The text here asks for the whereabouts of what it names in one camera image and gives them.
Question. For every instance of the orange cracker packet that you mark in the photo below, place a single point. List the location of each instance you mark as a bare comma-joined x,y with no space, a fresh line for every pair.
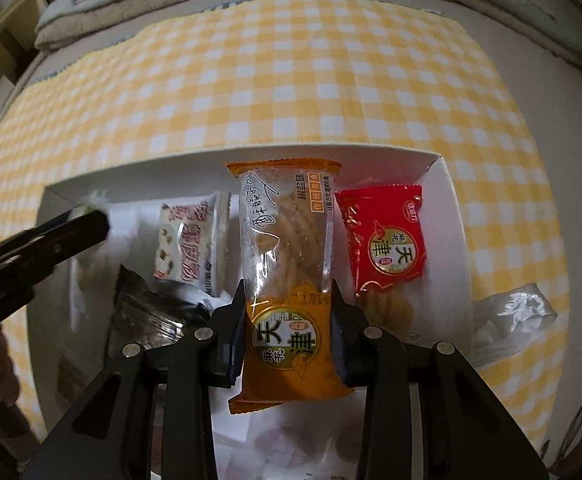
286,219

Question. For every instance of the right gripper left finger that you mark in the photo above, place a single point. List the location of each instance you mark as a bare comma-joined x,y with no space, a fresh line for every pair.
108,431

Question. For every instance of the red snack packet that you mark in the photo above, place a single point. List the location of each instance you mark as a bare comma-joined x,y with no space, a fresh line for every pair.
386,250

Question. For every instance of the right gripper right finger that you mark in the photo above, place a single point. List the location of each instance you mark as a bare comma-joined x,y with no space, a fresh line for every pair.
428,413

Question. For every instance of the crumpled silver wrapper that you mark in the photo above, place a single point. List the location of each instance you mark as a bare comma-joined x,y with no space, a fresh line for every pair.
508,322

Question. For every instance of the purple donut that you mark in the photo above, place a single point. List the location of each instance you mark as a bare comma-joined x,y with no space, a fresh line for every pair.
285,447

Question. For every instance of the black silver cake packet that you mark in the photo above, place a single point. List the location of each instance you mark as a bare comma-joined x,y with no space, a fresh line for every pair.
148,318

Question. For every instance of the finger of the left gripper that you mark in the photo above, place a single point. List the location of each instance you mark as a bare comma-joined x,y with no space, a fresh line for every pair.
62,237

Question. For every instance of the yellow checkered mat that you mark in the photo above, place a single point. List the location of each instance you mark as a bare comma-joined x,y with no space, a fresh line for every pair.
282,71

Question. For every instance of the white shallow box tray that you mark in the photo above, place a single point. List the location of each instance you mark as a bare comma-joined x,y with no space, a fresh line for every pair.
65,363

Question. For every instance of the white cartoon candy packet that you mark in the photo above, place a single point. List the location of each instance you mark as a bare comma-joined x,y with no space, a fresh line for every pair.
192,241

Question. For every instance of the beige donut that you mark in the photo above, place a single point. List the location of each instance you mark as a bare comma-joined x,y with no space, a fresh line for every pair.
90,291

